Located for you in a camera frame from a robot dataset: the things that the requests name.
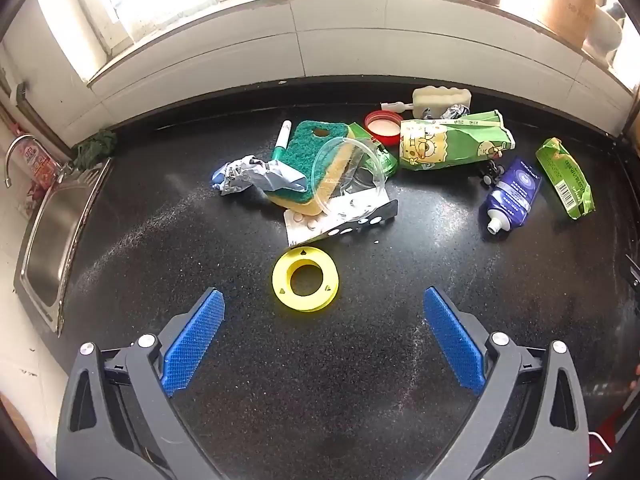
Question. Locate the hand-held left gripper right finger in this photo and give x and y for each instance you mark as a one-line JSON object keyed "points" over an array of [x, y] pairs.
{"points": [[455, 340]]}

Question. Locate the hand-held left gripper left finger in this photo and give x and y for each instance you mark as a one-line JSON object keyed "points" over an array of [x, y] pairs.
{"points": [[192, 345]]}

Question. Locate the black toy car chassis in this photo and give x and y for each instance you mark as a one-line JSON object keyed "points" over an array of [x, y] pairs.
{"points": [[487, 172]]}

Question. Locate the green and white marker pen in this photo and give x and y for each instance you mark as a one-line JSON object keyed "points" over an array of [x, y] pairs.
{"points": [[281, 140]]}

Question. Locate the black perforated plastic strip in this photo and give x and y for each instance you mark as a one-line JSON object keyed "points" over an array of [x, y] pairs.
{"points": [[380, 212]]}

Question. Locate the blue squeeze tube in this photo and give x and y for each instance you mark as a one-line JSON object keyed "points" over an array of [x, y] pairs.
{"points": [[515, 190]]}

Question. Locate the white pill blister pack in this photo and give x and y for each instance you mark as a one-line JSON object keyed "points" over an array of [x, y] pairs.
{"points": [[305, 222]]}

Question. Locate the steel sink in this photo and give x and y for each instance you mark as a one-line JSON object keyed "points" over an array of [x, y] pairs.
{"points": [[50, 255]]}

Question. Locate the crumpled silver wrapper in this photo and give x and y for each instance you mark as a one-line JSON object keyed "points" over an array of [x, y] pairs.
{"points": [[240, 172]]}

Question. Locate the green cartoon snack bag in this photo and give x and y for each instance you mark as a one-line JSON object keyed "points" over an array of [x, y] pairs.
{"points": [[450, 145]]}

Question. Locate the green barcode packet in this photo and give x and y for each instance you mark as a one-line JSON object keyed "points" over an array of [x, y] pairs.
{"points": [[565, 175]]}

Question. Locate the clear plastic lid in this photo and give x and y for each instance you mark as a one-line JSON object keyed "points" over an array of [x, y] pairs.
{"points": [[350, 160]]}

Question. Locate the green cloth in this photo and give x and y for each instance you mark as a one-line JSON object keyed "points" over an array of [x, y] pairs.
{"points": [[95, 147]]}

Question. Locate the red jar lid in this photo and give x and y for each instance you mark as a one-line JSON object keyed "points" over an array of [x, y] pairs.
{"points": [[382, 130]]}

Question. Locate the green and yellow sponge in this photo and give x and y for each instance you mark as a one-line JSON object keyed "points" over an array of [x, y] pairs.
{"points": [[300, 150]]}

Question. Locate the crumpled foil ball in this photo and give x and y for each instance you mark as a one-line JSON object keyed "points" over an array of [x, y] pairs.
{"points": [[455, 111]]}

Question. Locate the red packet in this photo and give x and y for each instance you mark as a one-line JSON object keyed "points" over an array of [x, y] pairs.
{"points": [[42, 165]]}

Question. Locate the white sponge brush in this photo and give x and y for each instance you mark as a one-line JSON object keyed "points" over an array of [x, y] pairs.
{"points": [[440, 97]]}

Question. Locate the chrome faucet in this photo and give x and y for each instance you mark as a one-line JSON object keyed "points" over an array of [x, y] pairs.
{"points": [[12, 147]]}

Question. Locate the grey kettle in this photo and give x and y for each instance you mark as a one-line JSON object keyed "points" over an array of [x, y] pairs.
{"points": [[602, 35]]}

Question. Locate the wooden container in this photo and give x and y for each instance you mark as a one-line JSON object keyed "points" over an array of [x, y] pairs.
{"points": [[570, 5]]}

